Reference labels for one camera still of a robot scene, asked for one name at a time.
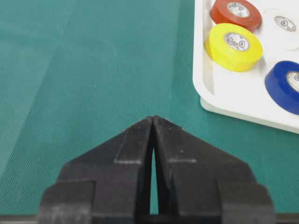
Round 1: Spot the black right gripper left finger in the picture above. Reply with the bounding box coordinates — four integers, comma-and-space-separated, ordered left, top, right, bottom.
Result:
37, 116, 153, 224

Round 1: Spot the orange tape roll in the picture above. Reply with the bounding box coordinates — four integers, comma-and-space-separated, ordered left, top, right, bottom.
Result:
210, 0, 262, 33

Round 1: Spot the yellow tape roll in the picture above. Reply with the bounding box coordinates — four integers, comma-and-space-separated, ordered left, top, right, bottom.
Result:
204, 23, 263, 72

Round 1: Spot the white plastic case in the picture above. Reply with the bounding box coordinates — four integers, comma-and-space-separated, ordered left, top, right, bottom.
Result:
192, 0, 299, 133

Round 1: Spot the white tape roll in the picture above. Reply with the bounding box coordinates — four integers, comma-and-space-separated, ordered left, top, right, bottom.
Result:
258, 8, 299, 51

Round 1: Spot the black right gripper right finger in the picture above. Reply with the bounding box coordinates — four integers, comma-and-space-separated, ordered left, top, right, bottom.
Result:
153, 116, 276, 224

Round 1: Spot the blue tape roll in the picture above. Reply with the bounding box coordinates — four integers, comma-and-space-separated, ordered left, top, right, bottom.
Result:
264, 61, 299, 115

